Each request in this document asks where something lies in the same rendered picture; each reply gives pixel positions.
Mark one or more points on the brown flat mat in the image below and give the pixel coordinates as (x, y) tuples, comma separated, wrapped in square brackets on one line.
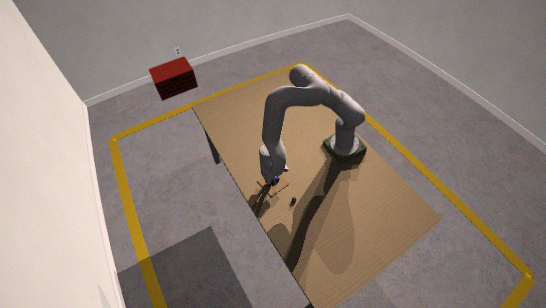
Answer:
[(272, 190)]

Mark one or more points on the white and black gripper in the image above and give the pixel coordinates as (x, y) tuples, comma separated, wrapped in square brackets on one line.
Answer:
[(269, 178)]

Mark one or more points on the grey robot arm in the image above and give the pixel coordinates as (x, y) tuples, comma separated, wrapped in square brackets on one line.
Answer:
[(313, 92)]

